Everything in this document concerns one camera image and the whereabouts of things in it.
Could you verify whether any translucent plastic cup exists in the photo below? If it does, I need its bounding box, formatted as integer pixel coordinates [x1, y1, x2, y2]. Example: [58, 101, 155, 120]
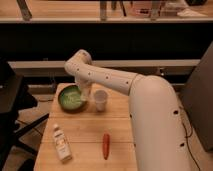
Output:
[93, 90, 108, 112]

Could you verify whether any dark cabinet at right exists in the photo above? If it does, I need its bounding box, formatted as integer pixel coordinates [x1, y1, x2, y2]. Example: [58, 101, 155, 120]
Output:
[180, 42, 213, 151]

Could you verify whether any black cable on floor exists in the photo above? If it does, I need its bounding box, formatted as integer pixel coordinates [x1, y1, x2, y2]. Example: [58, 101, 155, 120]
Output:
[178, 105, 203, 171]

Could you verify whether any white lotion bottle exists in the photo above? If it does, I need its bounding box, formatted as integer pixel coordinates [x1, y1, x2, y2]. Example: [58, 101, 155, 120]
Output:
[53, 124, 72, 163]

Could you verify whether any black office chair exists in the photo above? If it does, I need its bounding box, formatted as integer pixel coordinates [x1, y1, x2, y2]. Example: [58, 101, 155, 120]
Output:
[0, 57, 49, 171]

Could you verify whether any orange carrot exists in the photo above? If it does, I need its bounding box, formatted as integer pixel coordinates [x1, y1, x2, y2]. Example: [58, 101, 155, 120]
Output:
[102, 133, 110, 160]

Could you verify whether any green ceramic bowl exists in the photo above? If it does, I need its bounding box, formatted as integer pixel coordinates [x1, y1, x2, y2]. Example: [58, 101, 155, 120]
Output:
[58, 85, 86, 112]

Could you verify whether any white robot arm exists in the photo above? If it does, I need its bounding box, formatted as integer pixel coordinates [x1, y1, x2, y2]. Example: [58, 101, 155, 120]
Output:
[64, 49, 191, 171]

